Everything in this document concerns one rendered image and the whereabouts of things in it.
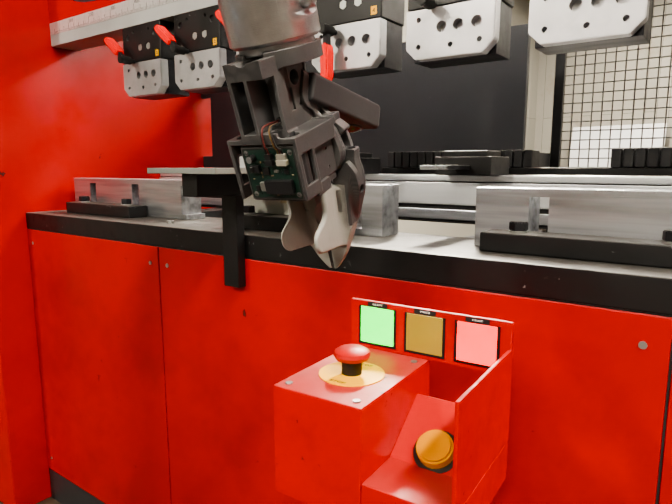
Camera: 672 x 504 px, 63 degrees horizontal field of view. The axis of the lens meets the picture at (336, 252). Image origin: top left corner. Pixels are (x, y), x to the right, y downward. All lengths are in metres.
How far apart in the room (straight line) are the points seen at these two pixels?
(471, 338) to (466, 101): 0.97
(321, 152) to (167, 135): 1.58
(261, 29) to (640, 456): 0.66
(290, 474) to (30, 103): 1.41
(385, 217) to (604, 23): 0.45
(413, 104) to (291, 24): 1.15
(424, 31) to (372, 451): 0.66
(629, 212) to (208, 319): 0.79
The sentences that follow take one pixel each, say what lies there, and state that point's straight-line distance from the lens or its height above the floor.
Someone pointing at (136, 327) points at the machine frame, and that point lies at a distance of 1.38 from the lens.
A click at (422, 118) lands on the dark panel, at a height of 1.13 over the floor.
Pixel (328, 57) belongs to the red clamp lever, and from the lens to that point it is 1.02.
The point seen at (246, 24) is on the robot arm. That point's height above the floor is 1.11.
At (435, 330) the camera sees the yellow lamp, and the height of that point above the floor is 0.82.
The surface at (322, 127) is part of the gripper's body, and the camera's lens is 0.46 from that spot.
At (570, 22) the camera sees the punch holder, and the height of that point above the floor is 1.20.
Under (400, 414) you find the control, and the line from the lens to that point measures 0.61.
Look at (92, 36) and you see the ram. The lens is 1.67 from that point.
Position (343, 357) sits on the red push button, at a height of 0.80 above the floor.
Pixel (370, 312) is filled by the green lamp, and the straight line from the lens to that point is 0.67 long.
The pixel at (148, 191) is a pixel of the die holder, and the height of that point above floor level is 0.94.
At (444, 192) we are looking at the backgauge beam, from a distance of 1.22.
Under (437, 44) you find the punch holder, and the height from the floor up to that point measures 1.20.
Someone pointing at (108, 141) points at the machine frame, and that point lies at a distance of 1.90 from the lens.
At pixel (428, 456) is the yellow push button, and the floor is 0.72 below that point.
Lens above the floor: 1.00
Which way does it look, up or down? 9 degrees down
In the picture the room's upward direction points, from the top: straight up
